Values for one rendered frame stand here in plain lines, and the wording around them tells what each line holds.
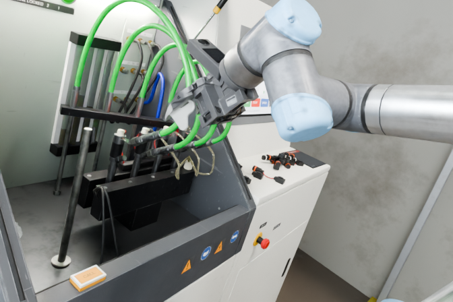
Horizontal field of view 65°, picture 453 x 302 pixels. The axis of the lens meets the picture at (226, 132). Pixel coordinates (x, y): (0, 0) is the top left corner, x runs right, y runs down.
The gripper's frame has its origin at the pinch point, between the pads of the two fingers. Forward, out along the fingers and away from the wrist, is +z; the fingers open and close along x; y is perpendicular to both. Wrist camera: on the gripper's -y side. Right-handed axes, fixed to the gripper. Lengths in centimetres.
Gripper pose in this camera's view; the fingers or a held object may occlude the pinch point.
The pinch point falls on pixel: (183, 110)
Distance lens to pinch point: 75.9
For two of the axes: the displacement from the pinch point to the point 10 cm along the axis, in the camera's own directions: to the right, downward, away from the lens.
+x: 7.5, -1.8, 6.4
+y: 3.8, 9.0, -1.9
